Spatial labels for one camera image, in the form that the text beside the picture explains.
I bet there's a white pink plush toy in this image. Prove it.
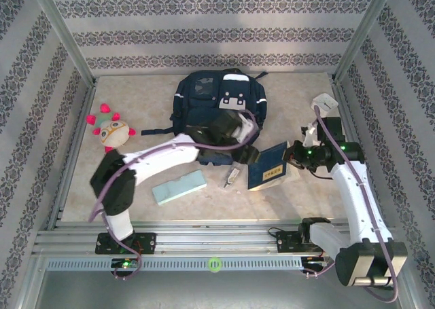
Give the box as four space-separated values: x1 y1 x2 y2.
85 103 137 154

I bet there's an aluminium side rail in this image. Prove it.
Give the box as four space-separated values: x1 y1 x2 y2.
46 79 99 230
330 77 398 228

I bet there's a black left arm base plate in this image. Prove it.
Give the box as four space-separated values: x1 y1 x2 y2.
95 232 157 255

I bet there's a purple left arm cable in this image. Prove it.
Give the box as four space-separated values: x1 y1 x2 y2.
88 109 261 282

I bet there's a clear plastic stationery packet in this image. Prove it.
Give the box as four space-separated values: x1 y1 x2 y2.
222 164 244 189

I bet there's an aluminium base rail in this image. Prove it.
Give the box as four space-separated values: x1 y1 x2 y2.
32 220 398 257

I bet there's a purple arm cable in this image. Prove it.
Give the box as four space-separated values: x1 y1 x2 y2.
88 109 261 282
304 105 402 304

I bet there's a navy blue backpack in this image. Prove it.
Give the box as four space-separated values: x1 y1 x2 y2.
141 69 269 167

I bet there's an aluminium frame post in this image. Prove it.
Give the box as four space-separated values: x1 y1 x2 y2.
332 0 398 84
29 0 96 86

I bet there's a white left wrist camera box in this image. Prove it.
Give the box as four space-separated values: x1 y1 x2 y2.
232 113 259 143

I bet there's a blue hardcover book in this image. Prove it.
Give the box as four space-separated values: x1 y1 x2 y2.
246 141 302 192

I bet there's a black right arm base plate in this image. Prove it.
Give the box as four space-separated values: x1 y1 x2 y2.
275 230 339 255

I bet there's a grey slotted cable duct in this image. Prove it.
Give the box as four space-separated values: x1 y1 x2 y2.
46 257 303 272

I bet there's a light blue pencil case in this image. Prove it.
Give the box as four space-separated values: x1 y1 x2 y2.
152 168 207 206

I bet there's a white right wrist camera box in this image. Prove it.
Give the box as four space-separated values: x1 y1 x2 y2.
300 120 322 147

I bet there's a white square desk clock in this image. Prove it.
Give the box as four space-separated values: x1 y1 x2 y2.
311 92 340 120

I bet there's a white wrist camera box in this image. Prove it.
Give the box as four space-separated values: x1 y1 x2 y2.
300 120 322 147
232 113 259 143

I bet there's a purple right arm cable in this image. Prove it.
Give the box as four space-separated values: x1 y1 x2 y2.
304 105 402 304

